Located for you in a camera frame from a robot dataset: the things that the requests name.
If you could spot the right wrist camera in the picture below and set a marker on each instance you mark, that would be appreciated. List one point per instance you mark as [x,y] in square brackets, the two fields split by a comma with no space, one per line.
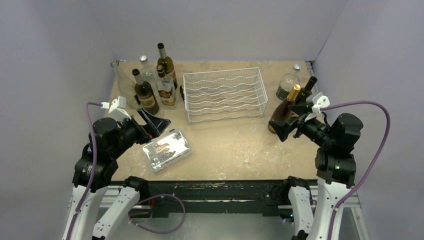
[315,103]

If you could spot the black handled screwdriver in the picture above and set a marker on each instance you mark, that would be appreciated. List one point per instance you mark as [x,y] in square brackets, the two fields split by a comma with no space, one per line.
[182,92]

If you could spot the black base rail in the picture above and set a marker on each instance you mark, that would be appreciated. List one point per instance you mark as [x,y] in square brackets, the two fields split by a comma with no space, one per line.
[220,196]

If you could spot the clear bottle silver cap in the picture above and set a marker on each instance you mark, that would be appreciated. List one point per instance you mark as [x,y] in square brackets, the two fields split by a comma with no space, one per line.
[148,75]

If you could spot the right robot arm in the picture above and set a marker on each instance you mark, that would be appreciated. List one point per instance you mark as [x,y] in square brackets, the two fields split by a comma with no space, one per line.
[336,171]

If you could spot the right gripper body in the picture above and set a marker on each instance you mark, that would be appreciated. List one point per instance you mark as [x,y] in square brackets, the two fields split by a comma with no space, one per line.
[299,122]

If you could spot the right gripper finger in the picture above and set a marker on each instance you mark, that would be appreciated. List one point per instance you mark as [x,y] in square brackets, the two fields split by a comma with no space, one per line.
[283,128]
[301,109]

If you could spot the small dark bottle gold cap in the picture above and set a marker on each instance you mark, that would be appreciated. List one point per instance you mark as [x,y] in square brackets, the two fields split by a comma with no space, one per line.
[166,88]

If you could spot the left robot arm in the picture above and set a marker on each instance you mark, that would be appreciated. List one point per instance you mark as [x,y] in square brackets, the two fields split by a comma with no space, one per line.
[109,138]

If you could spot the dark labelled wine bottle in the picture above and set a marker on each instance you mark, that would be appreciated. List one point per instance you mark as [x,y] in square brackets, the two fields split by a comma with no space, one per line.
[167,63]

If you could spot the clear plastic parts box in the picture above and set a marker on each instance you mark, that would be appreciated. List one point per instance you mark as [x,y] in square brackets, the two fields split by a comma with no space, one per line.
[166,150]

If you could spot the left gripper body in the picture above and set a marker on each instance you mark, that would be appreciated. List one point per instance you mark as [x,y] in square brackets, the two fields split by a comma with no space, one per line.
[138,133]

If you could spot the red bottle gold foil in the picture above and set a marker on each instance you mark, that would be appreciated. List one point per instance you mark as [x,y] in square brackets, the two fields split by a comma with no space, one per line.
[282,113]

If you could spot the tall clear bottle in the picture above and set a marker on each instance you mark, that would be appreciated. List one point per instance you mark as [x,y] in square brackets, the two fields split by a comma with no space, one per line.
[125,84]

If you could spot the white wire wine rack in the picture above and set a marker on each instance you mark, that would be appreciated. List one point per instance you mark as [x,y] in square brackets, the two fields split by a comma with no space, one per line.
[224,95]

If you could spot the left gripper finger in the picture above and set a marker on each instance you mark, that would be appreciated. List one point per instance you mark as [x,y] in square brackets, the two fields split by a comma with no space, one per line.
[163,124]
[150,127]

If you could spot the dark bottle silver collar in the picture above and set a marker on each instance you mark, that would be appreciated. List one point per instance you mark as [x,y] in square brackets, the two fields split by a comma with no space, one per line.
[144,94]

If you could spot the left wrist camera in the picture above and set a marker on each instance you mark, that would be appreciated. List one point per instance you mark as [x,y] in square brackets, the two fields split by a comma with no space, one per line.
[116,108]

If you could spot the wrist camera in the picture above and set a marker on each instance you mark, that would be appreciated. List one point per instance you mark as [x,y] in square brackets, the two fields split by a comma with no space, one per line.
[315,103]
[116,108]

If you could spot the dark green bottle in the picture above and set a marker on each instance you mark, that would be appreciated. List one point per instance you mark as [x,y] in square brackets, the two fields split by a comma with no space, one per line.
[305,91]

